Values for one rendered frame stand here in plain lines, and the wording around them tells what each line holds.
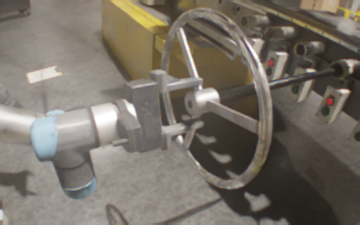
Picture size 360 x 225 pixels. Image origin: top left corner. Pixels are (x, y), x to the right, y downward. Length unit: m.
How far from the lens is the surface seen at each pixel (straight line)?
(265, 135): 0.40
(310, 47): 1.06
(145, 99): 0.45
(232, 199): 1.45
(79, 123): 0.42
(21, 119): 0.55
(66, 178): 0.49
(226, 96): 0.56
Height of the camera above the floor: 1.15
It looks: 36 degrees down
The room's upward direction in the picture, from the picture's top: 7 degrees clockwise
